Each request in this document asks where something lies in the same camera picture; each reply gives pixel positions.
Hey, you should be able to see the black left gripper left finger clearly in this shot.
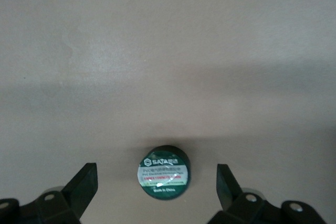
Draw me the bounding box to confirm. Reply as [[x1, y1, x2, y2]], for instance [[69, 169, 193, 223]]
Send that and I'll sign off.
[[0, 163, 99, 224]]

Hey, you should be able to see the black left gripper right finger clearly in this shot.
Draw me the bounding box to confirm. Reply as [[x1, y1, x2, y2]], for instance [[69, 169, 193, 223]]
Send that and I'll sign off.
[[209, 164, 328, 224]]

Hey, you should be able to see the dark green tape roll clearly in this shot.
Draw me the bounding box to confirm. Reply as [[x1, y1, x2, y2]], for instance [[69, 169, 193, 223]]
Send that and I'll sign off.
[[137, 145, 192, 202]]

